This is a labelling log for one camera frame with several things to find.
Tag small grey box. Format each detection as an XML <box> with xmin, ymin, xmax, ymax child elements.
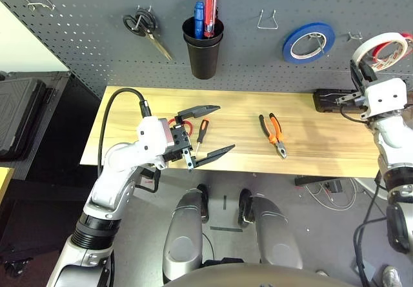
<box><xmin>354</xmin><ymin>261</ymin><xmax>377</xmax><ymax>280</ymax></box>

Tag blue tape roll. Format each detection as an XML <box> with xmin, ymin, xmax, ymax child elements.
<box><xmin>283</xmin><ymin>21</ymin><xmax>336</xmax><ymax>64</ymax></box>

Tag silver robot leg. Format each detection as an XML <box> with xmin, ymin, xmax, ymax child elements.
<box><xmin>163</xmin><ymin>183</ymin><xmax>210</xmax><ymax>283</ymax></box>
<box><xmin>238</xmin><ymin>188</ymin><xmax>304</xmax><ymax>270</ymax></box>

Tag black plastic cup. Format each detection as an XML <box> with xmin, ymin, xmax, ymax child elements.
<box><xmin>183</xmin><ymin>34</ymin><xmax>223</xmax><ymax>81</ymax></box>
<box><xmin>181</xmin><ymin>15</ymin><xmax>225</xmax><ymax>48</ymax></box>

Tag orange black handled screwdriver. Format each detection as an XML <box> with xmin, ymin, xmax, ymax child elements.
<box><xmin>192</xmin><ymin>118</ymin><xmax>210</xmax><ymax>157</ymax></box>

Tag orange black pliers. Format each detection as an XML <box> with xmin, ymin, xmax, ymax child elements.
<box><xmin>258</xmin><ymin>112</ymin><xmax>288</xmax><ymax>159</ymax></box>

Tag red tape roll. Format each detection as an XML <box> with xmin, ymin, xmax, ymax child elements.
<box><xmin>370</xmin><ymin>32</ymin><xmax>413</xmax><ymax>63</ymax></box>

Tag silver wire pliers holder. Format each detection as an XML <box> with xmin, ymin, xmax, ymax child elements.
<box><xmin>257</xmin><ymin>8</ymin><xmax>279</xmax><ymax>30</ymax></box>

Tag grey robot torso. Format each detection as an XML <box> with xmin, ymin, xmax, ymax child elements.
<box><xmin>163</xmin><ymin>262</ymin><xmax>343</xmax><ymax>287</ymax></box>

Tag white floor cables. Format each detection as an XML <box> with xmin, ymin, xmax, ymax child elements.
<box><xmin>305</xmin><ymin>179</ymin><xmax>359</xmax><ymax>211</ymax></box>

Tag blue pen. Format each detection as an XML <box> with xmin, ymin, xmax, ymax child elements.
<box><xmin>193</xmin><ymin>1</ymin><xmax>206</xmax><ymax>40</ymax></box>

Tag small black tool case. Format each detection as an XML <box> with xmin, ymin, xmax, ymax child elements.
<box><xmin>313</xmin><ymin>88</ymin><xmax>368</xmax><ymax>114</ymax></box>

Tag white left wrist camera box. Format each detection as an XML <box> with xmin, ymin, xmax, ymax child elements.
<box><xmin>135</xmin><ymin>115</ymin><xmax>176</xmax><ymax>171</ymax></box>

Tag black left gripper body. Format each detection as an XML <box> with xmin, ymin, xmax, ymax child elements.
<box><xmin>164</xmin><ymin>124</ymin><xmax>197</xmax><ymax>172</ymax></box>

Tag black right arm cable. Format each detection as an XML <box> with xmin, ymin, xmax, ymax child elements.
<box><xmin>353</xmin><ymin>170</ymin><xmax>388</xmax><ymax>287</ymax></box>

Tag silver robot right leg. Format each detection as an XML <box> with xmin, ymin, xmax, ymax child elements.
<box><xmin>238</xmin><ymin>188</ymin><xmax>304</xmax><ymax>270</ymax></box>

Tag silver robot left leg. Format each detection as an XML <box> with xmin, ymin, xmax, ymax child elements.
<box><xmin>163</xmin><ymin>183</ymin><xmax>210</xmax><ymax>283</ymax></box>

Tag black table foot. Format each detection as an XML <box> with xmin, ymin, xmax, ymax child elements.
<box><xmin>294</xmin><ymin>175</ymin><xmax>343</xmax><ymax>186</ymax></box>

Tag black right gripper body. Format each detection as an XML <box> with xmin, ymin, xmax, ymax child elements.
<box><xmin>335</xmin><ymin>92</ymin><xmax>368</xmax><ymax>107</ymax></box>

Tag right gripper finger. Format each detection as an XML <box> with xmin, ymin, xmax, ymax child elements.
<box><xmin>350</xmin><ymin>59</ymin><xmax>364</xmax><ymax>91</ymax></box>
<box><xmin>359</xmin><ymin>61</ymin><xmax>378</xmax><ymax>84</ymax></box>

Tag black rolling cart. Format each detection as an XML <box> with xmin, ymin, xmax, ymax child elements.
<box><xmin>0</xmin><ymin>70</ymin><xmax>104</xmax><ymax>287</ymax></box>

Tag red handled screwdriver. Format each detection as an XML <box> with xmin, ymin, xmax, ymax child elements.
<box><xmin>203</xmin><ymin>0</ymin><xmax>219</xmax><ymax>38</ymax></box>

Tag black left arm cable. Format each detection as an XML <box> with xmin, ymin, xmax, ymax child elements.
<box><xmin>96</xmin><ymin>88</ymin><xmax>153</xmax><ymax>179</ymax></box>

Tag black handled scissors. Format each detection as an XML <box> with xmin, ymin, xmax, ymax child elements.
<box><xmin>122</xmin><ymin>5</ymin><xmax>174</xmax><ymax>61</ymax></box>

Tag long black floor tape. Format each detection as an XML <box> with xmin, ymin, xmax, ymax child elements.
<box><xmin>210</xmin><ymin>225</ymin><xmax>243</xmax><ymax>233</ymax></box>

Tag dark grey pegboard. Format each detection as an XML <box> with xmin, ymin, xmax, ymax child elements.
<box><xmin>0</xmin><ymin>0</ymin><xmax>413</xmax><ymax>98</ymax></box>

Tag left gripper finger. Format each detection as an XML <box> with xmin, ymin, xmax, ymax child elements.
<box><xmin>177</xmin><ymin>104</ymin><xmax>222</xmax><ymax>119</ymax></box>
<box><xmin>193</xmin><ymin>144</ymin><xmax>236</xmax><ymax>169</ymax></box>

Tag white tape roll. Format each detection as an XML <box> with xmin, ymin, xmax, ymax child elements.
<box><xmin>351</xmin><ymin>32</ymin><xmax>409</xmax><ymax>72</ymax></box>

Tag large black equipment case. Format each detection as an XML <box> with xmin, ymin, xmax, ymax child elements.
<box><xmin>0</xmin><ymin>77</ymin><xmax>48</xmax><ymax>161</ymax></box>

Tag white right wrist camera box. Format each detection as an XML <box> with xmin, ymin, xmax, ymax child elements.
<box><xmin>360</xmin><ymin>77</ymin><xmax>408</xmax><ymax>120</ymax></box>

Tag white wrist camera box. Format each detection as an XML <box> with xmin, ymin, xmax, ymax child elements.
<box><xmin>360</xmin><ymin>77</ymin><xmax>408</xmax><ymax>120</ymax></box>
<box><xmin>135</xmin><ymin>115</ymin><xmax>176</xmax><ymax>171</ymax></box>

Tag yellow board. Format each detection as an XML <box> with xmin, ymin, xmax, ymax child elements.
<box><xmin>0</xmin><ymin>166</ymin><xmax>15</xmax><ymax>204</ymax></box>

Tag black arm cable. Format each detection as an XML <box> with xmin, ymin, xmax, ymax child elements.
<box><xmin>353</xmin><ymin>170</ymin><xmax>388</xmax><ymax>287</ymax></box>
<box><xmin>96</xmin><ymin>88</ymin><xmax>153</xmax><ymax>179</ymax></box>

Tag red handled scissors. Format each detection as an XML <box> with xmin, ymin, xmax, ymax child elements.
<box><xmin>167</xmin><ymin>117</ymin><xmax>194</xmax><ymax>136</ymax></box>

